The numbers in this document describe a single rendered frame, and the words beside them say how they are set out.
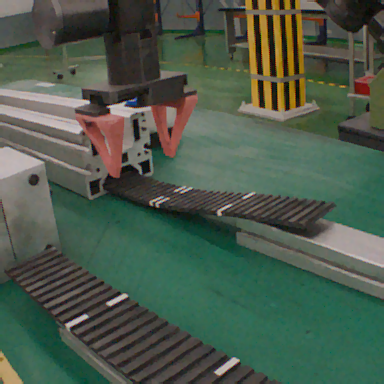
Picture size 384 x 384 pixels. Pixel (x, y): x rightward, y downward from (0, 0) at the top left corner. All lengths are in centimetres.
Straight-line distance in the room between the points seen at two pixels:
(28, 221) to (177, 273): 14
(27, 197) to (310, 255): 25
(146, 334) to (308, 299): 14
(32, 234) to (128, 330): 17
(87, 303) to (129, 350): 6
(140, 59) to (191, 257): 20
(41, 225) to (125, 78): 17
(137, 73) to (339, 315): 30
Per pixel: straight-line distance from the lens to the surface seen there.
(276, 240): 42
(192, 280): 41
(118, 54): 50
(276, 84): 381
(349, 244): 40
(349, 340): 35
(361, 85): 352
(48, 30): 47
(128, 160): 60
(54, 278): 37
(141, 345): 29
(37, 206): 44
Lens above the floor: 101
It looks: 23 degrees down
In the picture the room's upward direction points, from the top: 5 degrees counter-clockwise
